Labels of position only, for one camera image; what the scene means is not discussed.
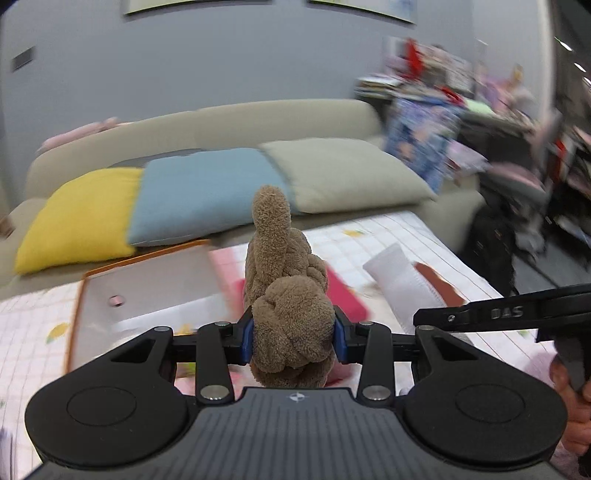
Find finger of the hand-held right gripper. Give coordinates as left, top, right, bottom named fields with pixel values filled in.
left=412, top=304, right=486, bottom=333

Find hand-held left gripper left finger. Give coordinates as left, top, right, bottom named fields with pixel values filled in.
left=92, top=307, right=256, bottom=405

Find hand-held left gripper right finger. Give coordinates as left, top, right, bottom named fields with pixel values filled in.
left=332, top=308, right=500, bottom=403

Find brown plush toy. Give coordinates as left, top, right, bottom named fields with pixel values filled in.
left=244, top=185, right=338, bottom=389

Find orange cardboard box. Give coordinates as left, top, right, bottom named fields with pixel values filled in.
left=65, top=239, right=245, bottom=374

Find person's right hand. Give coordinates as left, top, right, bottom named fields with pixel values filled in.
left=549, top=354, right=591, bottom=463

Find reddish brown cloth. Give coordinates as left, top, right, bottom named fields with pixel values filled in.
left=414, top=261, right=465, bottom=308

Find red lidded clear box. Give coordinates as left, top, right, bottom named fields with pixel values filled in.
left=209, top=244, right=371, bottom=326

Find black backpack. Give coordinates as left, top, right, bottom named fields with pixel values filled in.
left=463, top=202, right=519, bottom=297

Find pink grey desk chair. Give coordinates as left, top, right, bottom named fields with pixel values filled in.
left=479, top=120, right=555, bottom=252

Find clear bags of papers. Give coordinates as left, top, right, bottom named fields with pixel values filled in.
left=444, top=140, right=491, bottom=177

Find grey pillow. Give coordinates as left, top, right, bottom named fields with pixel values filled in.
left=259, top=137, right=438, bottom=214

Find blue printed pillow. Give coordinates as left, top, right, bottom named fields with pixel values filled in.
left=382, top=95, right=464, bottom=193

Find grey desk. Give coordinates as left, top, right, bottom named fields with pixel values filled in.
left=461, top=110, right=542, bottom=141

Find grey striped cushion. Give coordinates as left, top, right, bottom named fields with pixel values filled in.
left=107, top=147, right=206, bottom=169

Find yellow pillow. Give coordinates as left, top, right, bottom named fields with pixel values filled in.
left=14, top=167, right=145, bottom=276

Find beige sofa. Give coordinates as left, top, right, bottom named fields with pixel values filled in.
left=0, top=98, right=485, bottom=289

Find lemon print checked tablecloth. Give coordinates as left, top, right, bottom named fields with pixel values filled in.
left=0, top=212, right=506, bottom=480

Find purple backpack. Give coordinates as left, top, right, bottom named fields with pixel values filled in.
left=480, top=67, right=534, bottom=112

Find stack of books and papers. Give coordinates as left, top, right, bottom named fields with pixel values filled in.
left=355, top=75, right=403, bottom=99

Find red hanging decoration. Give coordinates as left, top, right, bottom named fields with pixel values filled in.
left=405, top=40, right=422, bottom=75

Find long pink plush toy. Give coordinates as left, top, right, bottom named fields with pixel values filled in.
left=36, top=117, right=122, bottom=154

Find framed wall picture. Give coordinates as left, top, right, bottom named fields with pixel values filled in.
left=307, top=0, right=417, bottom=25

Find dark wall plate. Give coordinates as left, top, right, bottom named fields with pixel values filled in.
left=11, top=46, right=37, bottom=71

